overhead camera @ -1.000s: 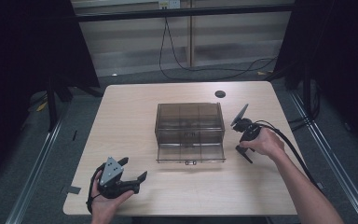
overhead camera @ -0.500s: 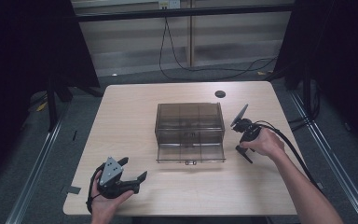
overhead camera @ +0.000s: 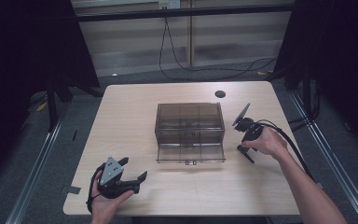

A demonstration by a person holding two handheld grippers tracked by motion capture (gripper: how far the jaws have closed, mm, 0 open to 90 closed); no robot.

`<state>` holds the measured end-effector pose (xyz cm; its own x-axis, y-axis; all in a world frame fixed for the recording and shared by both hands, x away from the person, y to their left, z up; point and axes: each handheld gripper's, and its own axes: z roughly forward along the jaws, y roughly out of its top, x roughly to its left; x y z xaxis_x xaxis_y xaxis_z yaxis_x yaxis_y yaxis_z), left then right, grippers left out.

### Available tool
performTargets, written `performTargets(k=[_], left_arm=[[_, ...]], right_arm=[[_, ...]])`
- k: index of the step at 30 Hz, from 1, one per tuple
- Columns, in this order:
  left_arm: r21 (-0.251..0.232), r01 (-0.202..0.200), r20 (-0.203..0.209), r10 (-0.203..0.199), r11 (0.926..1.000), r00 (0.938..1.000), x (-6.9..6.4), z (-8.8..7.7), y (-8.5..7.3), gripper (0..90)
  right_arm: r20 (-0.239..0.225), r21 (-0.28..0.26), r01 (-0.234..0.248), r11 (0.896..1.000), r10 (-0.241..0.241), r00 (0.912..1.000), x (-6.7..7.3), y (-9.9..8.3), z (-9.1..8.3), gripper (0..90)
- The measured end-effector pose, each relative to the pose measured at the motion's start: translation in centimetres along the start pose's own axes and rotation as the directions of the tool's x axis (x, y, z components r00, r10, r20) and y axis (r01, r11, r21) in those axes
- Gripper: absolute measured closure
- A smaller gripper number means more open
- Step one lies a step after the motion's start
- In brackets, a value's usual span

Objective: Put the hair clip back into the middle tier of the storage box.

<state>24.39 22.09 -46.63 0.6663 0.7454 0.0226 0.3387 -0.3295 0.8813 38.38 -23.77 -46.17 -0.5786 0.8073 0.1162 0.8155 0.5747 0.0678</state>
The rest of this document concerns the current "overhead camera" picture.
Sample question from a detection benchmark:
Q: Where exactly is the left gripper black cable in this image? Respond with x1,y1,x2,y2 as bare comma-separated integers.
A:
86,162,107,215

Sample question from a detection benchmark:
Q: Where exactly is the black tapered stick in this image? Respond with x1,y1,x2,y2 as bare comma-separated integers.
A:
236,144,256,164

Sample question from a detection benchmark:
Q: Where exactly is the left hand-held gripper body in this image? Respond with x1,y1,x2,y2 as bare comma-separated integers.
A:
96,156,141,200

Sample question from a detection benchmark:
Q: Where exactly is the smoky transparent drawer cabinet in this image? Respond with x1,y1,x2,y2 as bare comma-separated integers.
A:
154,102,226,149

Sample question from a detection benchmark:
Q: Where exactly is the aluminium floor rail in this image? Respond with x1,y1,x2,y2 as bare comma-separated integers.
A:
288,91,358,224
5,102,71,224

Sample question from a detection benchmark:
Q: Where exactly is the person's right hand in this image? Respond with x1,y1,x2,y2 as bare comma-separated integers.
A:
241,126,289,161

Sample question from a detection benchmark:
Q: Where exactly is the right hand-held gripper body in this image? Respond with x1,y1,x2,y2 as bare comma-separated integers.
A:
231,102,266,143

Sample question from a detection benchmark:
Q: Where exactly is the black metal stand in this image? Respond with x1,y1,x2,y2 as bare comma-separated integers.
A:
265,66,314,120
46,73,104,133

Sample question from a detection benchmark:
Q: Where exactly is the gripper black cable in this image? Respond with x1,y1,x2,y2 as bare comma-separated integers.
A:
255,119,317,182
86,162,107,215

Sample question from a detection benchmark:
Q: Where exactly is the black curtain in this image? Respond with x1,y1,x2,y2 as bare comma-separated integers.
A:
273,0,358,158
0,0,101,190

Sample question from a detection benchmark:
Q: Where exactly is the black floor cable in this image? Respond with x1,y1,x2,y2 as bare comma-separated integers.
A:
165,26,278,73
158,17,273,81

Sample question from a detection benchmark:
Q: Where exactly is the white wall outlet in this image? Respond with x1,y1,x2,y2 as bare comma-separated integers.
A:
158,0,181,9

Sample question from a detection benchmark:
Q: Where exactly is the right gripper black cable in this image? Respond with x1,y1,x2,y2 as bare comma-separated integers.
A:
255,119,317,182

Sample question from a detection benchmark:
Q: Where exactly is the smoky transparent plastic drawer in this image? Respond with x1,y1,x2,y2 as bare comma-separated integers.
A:
156,142,227,166
155,129,225,138

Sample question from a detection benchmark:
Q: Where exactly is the grey tape piece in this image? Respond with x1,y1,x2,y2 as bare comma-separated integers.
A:
61,185,82,196

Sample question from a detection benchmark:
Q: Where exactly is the black horizontal bar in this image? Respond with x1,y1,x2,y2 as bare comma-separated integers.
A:
74,4,296,22

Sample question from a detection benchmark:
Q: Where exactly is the person's left hand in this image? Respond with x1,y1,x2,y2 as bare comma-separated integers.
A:
90,170,135,217

